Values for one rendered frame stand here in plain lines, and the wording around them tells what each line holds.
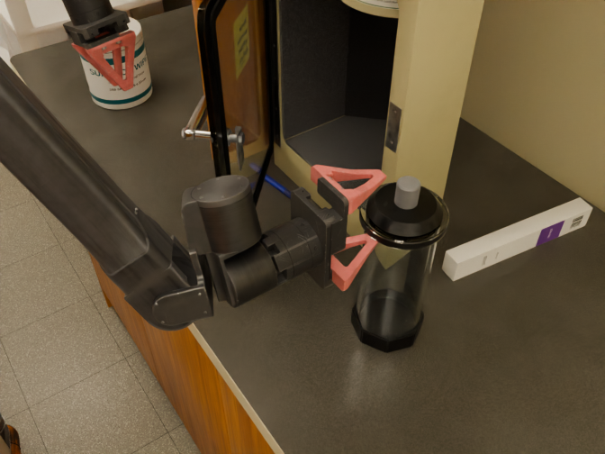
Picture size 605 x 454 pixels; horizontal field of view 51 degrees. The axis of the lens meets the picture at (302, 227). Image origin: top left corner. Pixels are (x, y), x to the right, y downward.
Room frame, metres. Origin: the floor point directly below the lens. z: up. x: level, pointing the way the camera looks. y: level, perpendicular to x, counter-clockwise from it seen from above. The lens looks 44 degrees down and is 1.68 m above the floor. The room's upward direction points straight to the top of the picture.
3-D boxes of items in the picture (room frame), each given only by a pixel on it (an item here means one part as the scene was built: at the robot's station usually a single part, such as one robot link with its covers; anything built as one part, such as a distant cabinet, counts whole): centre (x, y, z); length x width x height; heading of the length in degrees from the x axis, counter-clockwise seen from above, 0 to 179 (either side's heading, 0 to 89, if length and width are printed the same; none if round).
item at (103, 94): (1.17, 0.39, 1.01); 0.13 x 0.13 x 0.15
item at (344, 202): (0.50, -0.05, 1.23); 0.09 x 0.07 x 0.07; 124
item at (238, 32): (0.77, 0.08, 1.19); 0.30 x 0.01 x 0.40; 171
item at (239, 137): (0.66, 0.09, 1.18); 0.02 x 0.02 x 0.06; 81
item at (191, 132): (0.70, 0.12, 1.20); 0.10 x 0.05 x 0.03; 171
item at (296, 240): (0.46, 0.01, 1.20); 0.07 x 0.07 x 0.10; 34
